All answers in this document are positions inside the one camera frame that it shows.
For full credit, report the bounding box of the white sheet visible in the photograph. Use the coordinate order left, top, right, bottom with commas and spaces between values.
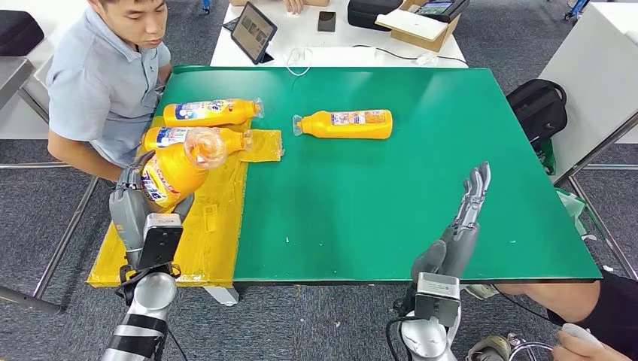
375, 8, 450, 42

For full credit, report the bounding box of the white table with metal legs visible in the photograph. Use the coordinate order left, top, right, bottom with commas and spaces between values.
538, 2, 638, 283

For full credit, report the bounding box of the white looped cable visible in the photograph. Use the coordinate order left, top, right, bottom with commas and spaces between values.
286, 47, 315, 77

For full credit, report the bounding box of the black bag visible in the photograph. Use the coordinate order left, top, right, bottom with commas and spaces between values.
0, 10, 46, 57

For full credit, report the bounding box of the green table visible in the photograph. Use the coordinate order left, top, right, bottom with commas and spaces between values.
151, 65, 603, 308

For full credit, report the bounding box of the orange detergent bottle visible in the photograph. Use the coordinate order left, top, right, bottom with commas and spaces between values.
141, 126, 229, 209
143, 126, 254, 153
163, 98, 265, 129
292, 109, 393, 141

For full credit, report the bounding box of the cardboard box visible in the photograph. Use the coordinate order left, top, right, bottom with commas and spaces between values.
375, 0, 462, 53

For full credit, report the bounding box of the person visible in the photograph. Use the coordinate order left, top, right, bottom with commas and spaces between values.
46, 0, 173, 183
229, 0, 330, 15
466, 271, 638, 361

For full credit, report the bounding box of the black terminal with screen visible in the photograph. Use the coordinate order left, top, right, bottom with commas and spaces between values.
415, 0, 471, 24

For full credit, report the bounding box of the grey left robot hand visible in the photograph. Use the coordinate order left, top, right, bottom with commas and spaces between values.
108, 150, 157, 268

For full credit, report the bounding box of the clear plastic bag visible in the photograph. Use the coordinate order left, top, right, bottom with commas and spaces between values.
555, 188, 590, 237

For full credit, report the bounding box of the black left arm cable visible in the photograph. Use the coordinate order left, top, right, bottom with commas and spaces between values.
166, 329, 190, 361

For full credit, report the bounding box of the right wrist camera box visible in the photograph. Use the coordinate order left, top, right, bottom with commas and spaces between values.
415, 272, 461, 329

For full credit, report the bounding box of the black power cable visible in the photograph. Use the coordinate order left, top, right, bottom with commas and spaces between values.
351, 44, 469, 67

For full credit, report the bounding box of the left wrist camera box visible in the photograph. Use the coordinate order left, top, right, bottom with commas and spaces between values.
138, 213, 184, 271

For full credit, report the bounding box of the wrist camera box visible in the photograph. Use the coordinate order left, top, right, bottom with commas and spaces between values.
415, 272, 461, 329
138, 213, 184, 271

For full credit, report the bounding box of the white handheld controller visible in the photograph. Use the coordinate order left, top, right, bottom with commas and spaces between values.
561, 323, 605, 350

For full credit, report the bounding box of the black zip case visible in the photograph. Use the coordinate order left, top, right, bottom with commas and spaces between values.
347, 0, 405, 32

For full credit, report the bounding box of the white table with metal frame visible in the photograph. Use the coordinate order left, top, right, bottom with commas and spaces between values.
0, 0, 132, 316

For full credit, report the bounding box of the black floor cable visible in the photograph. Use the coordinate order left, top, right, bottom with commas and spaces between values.
491, 286, 551, 325

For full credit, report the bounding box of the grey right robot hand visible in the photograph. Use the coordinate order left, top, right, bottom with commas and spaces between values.
410, 161, 493, 284

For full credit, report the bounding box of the green bag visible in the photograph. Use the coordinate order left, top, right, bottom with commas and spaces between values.
537, 139, 557, 176

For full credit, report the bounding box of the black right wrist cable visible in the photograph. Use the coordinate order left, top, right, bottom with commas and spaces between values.
384, 316, 417, 361

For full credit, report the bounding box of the chrome chair base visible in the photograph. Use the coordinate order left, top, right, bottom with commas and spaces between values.
507, 333, 554, 361

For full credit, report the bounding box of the black backpack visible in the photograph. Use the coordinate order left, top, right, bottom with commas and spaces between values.
506, 78, 570, 150

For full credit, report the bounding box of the yellow taped mat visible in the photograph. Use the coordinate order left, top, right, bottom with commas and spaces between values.
87, 115, 285, 290

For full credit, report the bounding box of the black tablet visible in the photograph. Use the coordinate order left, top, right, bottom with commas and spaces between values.
231, 1, 278, 65

